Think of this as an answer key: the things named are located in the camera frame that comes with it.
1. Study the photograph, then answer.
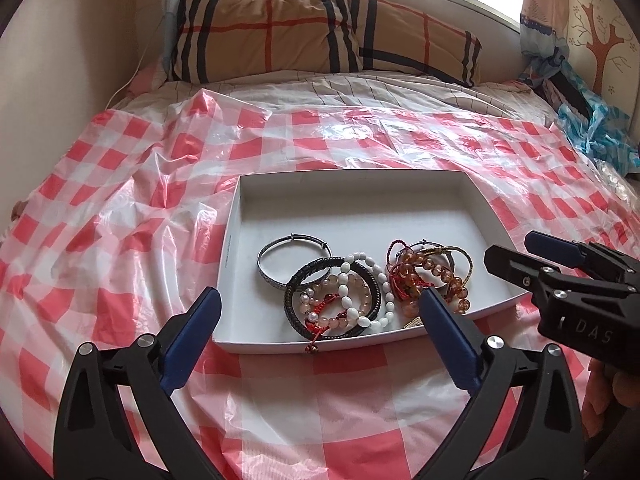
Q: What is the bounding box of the black braided bracelet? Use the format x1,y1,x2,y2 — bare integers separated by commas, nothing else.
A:
284,256,383,342

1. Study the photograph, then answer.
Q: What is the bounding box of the red cord pink stone bracelet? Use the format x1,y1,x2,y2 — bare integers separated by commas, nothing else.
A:
385,239,436,303

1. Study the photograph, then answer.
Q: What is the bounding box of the red string bracelet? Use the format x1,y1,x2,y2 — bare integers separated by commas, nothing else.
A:
304,292,351,353

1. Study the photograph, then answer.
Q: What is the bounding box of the plaid pillow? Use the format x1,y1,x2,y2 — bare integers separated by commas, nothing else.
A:
170,0,483,88

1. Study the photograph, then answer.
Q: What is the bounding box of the white cardboard box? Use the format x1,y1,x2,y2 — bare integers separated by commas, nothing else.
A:
211,170,532,356

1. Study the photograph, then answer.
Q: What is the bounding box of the pale crystal bead bracelet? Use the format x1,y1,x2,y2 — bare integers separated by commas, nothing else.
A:
298,272,373,328

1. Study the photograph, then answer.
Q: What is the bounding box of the blue plastic bag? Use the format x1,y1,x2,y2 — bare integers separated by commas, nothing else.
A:
555,60,640,171

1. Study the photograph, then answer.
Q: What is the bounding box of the tree wall sticker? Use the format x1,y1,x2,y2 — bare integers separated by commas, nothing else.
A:
570,0,640,106

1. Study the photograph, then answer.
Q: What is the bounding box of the brown bead bracelet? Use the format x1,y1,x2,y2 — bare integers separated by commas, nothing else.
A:
392,247,473,316

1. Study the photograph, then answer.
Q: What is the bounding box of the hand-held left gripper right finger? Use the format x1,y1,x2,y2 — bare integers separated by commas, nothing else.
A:
417,290,586,480

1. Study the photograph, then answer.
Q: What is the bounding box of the striped beige bed sheet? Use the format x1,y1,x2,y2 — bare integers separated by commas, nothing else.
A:
110,67,556,126

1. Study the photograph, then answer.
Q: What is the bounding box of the gold brown cord bracelet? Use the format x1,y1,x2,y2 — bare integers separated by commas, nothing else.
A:
425,244,476,281

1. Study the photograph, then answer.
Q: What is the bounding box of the white bead bracelet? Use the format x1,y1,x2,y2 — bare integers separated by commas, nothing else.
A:
336,251,397,333

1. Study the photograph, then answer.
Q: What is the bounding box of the pink patterned curtain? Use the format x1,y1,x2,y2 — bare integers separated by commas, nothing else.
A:
517,0,571,86

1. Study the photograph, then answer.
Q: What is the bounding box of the white cable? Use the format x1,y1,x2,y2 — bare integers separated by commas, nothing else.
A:
107,10,168,108

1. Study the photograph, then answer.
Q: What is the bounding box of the red white checked plastic sheet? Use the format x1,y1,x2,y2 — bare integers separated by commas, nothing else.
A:
0,87,640,480

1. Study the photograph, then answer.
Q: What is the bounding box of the person's right hand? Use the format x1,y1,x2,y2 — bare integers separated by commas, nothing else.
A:
585,372,623,438

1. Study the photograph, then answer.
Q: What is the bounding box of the wide silver bangle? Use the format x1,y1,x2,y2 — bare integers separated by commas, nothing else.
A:
257,233,333,291

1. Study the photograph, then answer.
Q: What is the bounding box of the clear plastic bag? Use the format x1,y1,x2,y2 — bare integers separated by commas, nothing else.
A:
592,157,640,206

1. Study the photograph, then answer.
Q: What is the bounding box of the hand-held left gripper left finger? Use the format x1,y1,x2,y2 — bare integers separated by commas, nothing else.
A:
52,286,223,480

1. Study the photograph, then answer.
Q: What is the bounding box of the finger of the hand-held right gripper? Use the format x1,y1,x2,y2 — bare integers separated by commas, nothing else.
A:
525,231,640,287
483,244,627,307

